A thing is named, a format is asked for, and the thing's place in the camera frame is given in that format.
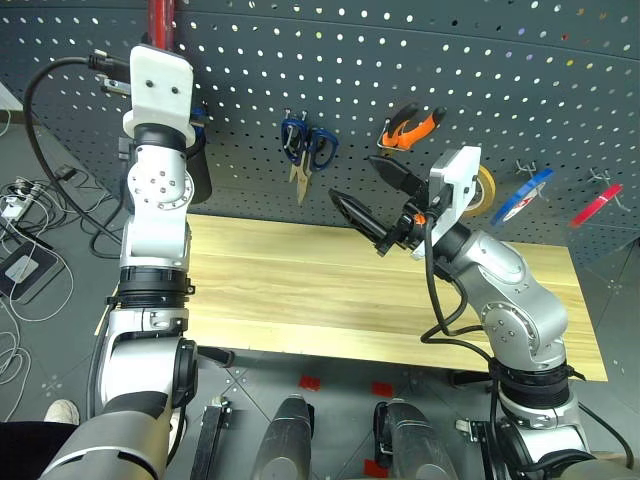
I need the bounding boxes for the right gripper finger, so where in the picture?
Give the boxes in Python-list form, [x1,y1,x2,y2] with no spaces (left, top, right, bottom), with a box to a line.
[367,156,429,199]
[328,189,396,241]

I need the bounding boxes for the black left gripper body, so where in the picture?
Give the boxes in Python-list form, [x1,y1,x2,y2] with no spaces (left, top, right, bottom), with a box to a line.
[102,74,132,96]

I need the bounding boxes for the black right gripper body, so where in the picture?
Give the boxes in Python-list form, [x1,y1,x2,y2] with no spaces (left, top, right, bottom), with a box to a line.
[372,187,441,257]

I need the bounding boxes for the orange and black pliers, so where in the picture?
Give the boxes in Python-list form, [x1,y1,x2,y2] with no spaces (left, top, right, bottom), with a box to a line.
[377,102,448,151]

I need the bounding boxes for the blue and black scissors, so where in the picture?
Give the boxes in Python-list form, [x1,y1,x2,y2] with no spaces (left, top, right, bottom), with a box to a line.
[280,115,342,207]

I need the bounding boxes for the red tape roll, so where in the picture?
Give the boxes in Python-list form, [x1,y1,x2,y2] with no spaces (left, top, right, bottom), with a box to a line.
[568,183,625,229]

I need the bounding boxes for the black plastic tool cup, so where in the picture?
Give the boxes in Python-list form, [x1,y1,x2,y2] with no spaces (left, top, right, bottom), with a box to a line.
[187,134,214,204]

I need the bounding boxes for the yellow tape roll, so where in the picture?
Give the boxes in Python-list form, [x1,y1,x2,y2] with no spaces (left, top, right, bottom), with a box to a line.
[462,164,498,219]

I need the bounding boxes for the dark grey perforated pegboard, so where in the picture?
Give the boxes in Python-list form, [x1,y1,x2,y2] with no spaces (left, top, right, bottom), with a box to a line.
[0,0,640,271]

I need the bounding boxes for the blue tape roll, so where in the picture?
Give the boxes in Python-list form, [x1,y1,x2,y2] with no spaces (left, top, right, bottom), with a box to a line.
[489,168,555,227]

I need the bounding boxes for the white power strip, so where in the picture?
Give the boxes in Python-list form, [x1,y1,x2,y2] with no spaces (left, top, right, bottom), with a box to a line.
[0,192,26,221]

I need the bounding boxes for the black flat box device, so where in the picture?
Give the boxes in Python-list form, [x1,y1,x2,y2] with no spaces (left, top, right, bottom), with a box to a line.
[0,244,66,304]

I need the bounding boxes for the white shoe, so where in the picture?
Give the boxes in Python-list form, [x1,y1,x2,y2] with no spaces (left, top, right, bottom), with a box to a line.
[43,398,81,427]

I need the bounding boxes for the black trouser leg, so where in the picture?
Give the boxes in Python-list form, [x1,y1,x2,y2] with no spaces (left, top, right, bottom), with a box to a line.
[0,421,76,480]

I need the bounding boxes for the metal wire loop hook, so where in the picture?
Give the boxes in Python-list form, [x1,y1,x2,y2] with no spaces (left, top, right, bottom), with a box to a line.
[375,117,401,151]

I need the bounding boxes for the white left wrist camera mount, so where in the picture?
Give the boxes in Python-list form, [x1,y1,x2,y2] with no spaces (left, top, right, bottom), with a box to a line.
[122,43,197,151]

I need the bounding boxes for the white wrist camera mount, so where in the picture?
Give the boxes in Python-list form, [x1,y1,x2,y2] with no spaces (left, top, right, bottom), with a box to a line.
[410,145,484,259]
[122,43,197,151]

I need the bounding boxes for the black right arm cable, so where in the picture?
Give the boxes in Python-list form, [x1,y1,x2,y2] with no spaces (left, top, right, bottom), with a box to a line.
[419,192,504,451]

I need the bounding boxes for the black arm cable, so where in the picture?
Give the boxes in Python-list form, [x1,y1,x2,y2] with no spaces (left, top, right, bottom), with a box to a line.
[22,49,134,259]
[419,192,504,451]

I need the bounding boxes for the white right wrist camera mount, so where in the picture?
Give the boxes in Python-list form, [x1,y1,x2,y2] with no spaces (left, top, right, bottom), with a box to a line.
[410,145,484,259]

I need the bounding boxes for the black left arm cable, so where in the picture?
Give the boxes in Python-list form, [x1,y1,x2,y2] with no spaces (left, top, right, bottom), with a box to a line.
[22,49,134,259]

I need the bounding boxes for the black metal bracket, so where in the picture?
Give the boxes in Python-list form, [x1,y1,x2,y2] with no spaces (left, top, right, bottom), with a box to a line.
[189,397,232,480]
[455,418,494,480]

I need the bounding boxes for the coiled white floor cable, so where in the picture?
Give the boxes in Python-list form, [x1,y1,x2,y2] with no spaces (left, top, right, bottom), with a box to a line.
[0,329,32,387]

